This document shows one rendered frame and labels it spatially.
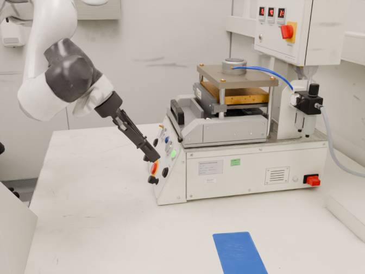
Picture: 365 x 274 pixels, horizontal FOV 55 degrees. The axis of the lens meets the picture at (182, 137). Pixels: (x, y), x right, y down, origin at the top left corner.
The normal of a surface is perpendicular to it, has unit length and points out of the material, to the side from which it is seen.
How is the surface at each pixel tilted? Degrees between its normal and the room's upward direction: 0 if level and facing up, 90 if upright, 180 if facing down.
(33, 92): 73
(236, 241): 0
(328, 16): 90
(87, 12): 90
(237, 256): 0
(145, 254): 0
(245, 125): 90
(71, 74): 64
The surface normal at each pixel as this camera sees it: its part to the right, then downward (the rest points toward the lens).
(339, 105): -0.97, 0.08
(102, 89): 0.56, 0.07
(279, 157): 0.19, 0.36
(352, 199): 0.00, -0.93
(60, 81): -0.21, 0.36
